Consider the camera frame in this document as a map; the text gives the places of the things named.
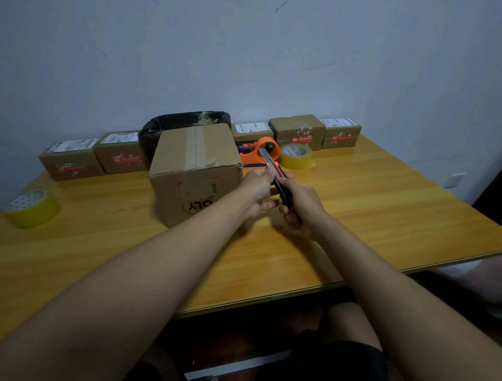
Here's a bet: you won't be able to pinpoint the person's right hand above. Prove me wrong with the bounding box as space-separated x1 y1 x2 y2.
277 177 332 240

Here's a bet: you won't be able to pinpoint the person's left hand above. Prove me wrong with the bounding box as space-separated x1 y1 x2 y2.
235 167 281 220

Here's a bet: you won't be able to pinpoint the orange black utility knife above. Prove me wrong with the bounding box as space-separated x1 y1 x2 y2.
257 147 295 215

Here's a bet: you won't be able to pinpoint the yellow clear tape roll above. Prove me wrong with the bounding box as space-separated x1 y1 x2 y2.
279 143 313 170

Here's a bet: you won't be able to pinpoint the large brown cardboard box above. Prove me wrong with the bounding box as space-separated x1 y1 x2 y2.
148 124 245 230

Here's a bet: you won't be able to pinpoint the person's left forearm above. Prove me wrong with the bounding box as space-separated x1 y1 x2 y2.
0 188 252 381

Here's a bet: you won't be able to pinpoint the person's right forearm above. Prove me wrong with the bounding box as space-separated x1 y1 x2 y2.
310 214 502 381

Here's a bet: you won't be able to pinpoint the orange tape dispenser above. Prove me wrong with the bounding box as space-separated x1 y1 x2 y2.
237 136 281 169

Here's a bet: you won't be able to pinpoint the small box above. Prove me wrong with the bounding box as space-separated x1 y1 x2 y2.
38 138 106 182
230 122 275 144
320 117 363 150
268 114 326 151
92 131 151 175

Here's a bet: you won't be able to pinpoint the person's right leg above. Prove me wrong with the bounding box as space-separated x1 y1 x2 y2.
317 302 383 352

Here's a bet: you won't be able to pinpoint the yellow tape roll honeycomb core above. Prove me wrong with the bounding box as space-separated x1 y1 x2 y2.
3 189 62 230

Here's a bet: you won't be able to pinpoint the black bin with bag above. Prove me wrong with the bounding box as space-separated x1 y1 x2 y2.
138 111 232 164

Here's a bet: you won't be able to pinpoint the black shorts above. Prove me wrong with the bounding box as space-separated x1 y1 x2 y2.
133 339 389 381

